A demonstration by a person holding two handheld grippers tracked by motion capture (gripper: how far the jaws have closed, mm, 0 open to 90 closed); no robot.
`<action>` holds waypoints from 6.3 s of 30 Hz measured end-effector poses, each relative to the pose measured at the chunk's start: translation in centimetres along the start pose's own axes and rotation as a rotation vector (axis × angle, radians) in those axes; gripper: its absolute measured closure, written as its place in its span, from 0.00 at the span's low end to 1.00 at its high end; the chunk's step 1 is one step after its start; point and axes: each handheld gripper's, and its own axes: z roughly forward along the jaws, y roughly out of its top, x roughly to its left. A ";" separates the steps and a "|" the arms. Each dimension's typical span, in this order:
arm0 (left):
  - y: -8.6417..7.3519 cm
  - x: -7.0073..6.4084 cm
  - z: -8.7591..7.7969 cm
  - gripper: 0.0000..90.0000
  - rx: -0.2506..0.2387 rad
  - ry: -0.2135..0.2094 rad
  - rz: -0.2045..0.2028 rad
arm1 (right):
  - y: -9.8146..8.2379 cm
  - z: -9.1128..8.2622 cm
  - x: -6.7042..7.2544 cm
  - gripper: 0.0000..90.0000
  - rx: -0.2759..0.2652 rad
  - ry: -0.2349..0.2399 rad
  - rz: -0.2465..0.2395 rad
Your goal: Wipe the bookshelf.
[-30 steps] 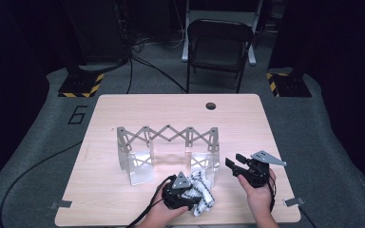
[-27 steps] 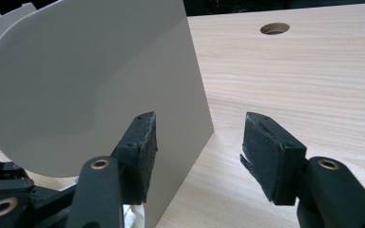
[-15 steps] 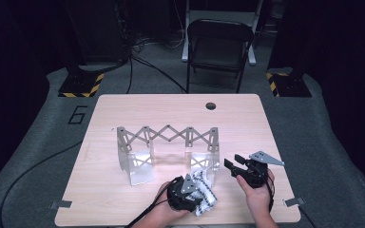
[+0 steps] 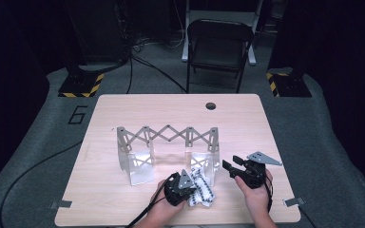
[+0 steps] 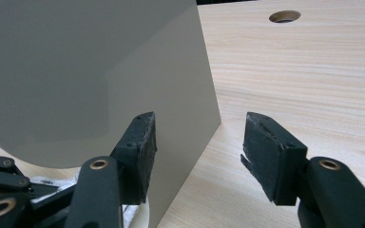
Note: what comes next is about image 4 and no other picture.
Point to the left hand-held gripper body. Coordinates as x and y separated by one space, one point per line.
176 193

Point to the white black patterned cloth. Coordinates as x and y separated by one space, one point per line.
202 190

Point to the black stand base striped edge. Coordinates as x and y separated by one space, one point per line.
79 85
293 85

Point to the person's left hand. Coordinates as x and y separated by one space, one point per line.
163 209

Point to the black equipment cabinet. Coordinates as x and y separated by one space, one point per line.
101 28

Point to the person's right hand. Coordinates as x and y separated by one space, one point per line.
258 199

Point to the white expandable metal rack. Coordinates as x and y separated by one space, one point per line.
139 164

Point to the black folding chair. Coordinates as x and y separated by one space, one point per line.
221 14
218 50

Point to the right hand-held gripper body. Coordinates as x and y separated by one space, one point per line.
253 175

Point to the grey tape piece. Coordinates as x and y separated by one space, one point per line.
61 204
294 201

